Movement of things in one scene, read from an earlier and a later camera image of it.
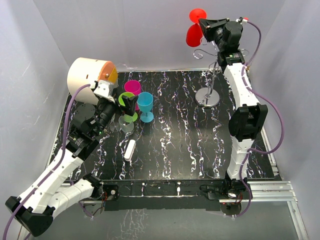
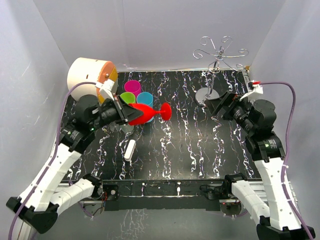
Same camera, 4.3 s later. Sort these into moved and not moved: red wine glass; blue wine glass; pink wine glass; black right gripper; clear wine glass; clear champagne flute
Moved: black right gripper; red wine glass
Not moved: clear wine glass; clear champagne flute; pink wine glass; blue wine glass
